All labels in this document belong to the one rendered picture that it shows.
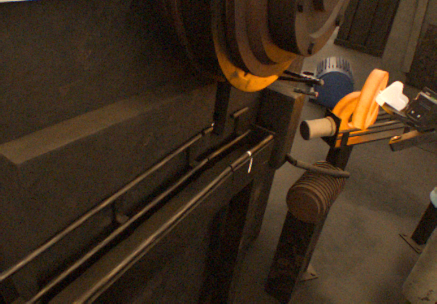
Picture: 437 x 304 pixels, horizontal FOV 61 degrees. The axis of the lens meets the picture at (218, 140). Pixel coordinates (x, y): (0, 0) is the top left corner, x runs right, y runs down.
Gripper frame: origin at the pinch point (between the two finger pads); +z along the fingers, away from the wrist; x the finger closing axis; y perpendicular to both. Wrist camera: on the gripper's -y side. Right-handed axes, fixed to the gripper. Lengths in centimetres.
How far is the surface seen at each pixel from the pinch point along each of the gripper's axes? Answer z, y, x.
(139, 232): 16, -27, 58
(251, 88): 17.5, -0.2, 34.5
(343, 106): 4.7, -11.5, -9.4
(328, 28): 12.8, 14.3, 24.5
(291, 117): 12.6, -14.7, 8.6
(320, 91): 38, -80, -167
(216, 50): 20, 10, 49
